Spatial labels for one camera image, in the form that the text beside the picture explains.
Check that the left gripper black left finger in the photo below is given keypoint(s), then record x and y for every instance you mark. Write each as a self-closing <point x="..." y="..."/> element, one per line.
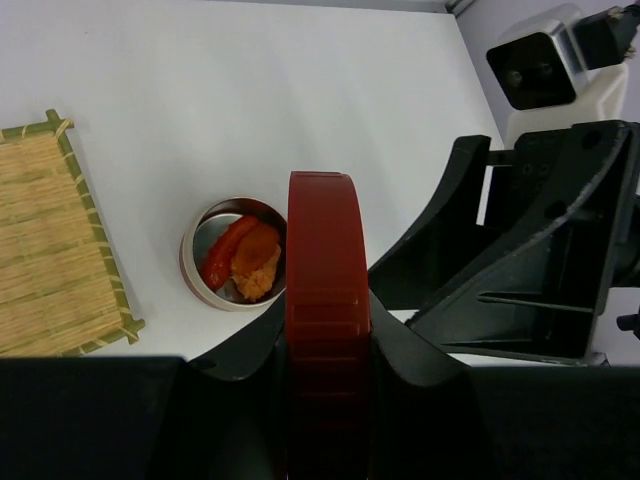
<point x="217" y="416"/>

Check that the long red sausage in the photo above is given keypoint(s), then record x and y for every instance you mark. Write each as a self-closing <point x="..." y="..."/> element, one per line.
<point x="216" y="268"/>

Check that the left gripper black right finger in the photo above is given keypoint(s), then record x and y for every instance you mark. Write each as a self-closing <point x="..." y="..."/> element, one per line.
<point x="435" y="417"/>

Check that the bamboo serving mat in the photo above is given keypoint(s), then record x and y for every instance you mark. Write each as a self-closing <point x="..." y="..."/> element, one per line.
<point x="62" y="294"/>

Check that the steel bowl red base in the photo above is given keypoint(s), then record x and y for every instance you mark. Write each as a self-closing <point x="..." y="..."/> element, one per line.
<point x="203" y="232"/>

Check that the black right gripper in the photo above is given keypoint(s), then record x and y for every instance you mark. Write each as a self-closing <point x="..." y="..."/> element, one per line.
<point x="562" y="218"/>

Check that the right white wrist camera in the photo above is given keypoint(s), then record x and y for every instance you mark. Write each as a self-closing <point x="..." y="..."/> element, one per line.
<point x="560" y="68"/>

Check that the red lid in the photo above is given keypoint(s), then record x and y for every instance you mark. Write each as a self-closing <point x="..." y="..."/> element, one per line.
<point x="327" y="329"/>

